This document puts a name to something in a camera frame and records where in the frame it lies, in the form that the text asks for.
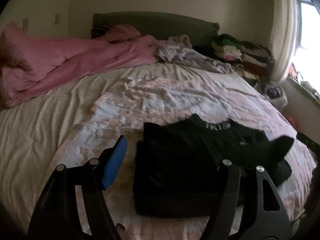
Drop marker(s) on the plastic bag with clothes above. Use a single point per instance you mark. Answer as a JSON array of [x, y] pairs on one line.
[[276, 96]]

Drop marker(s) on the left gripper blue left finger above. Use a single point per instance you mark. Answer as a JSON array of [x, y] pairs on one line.
[[56, 213]]

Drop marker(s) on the stack of folded clothes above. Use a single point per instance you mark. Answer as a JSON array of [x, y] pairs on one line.
[[255, 59]]

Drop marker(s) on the white wardrobe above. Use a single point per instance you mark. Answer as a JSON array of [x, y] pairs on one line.
[[39, 18]]

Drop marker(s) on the lilac crumpled garment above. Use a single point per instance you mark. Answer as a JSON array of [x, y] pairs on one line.
[[178, 50]]

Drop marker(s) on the black sweater with orange cuffs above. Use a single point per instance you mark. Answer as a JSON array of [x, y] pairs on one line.
[[176, 164]]

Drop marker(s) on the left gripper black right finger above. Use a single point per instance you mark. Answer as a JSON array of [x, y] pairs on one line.
[[263, 215]]

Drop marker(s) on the pink duvet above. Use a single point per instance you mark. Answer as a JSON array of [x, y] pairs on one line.
[[33, 66]]

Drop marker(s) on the red object on floor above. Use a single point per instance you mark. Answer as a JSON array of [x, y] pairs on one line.
[[293, 122]]

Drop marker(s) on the dark green headboard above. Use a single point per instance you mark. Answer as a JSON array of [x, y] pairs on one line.
[[160, 25]]

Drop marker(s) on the cream curtain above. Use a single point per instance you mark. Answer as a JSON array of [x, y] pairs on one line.
[[283, 37]]

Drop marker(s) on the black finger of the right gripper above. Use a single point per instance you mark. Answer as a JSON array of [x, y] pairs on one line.
[[309, 143]]

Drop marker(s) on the pink floral bedspread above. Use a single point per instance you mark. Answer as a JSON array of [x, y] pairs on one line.
[[76, 122]]

